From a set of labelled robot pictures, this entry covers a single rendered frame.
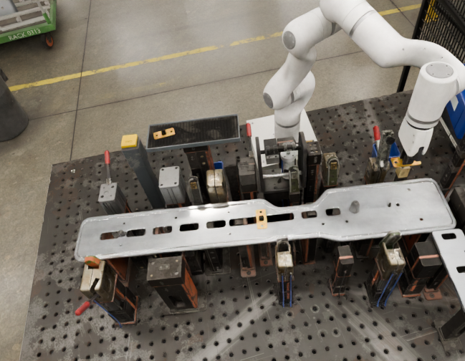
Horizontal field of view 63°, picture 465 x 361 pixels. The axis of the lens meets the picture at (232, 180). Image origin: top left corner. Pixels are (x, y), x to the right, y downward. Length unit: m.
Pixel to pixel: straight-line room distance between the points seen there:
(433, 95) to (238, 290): 1.03
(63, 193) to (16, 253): 0.99
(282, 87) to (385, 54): 0.55
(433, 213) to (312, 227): 0.43
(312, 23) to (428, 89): 0.43
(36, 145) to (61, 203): 1.63
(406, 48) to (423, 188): 0.62
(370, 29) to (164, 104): 2.63
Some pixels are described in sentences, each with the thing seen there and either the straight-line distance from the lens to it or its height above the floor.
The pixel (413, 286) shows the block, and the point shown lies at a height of 0.79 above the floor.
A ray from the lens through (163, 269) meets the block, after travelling 1.35.
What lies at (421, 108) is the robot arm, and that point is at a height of 1.50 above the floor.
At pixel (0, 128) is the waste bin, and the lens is 3.83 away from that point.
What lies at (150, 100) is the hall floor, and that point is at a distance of 3.64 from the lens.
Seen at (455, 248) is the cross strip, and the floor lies 1.00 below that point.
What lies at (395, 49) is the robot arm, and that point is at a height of 1.60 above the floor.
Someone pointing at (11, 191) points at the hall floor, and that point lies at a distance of 3.47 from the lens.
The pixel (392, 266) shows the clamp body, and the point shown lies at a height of 1.04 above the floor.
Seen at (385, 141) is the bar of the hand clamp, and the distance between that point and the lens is 1.41.
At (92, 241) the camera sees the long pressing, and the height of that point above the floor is 1.00.
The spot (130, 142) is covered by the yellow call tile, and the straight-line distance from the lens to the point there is 1.56.
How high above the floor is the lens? 2.20
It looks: 52 degrees down
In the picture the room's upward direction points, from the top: 11 degrees counter-clockwise
